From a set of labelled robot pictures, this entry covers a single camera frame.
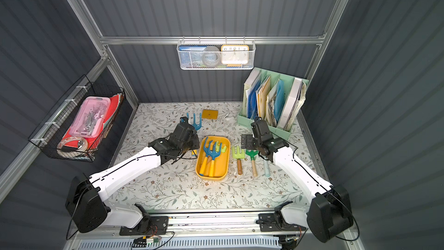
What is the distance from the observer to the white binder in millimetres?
900

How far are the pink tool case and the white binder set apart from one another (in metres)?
0.87

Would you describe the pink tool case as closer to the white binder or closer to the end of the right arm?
the end of the right arm

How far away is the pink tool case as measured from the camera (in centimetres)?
70
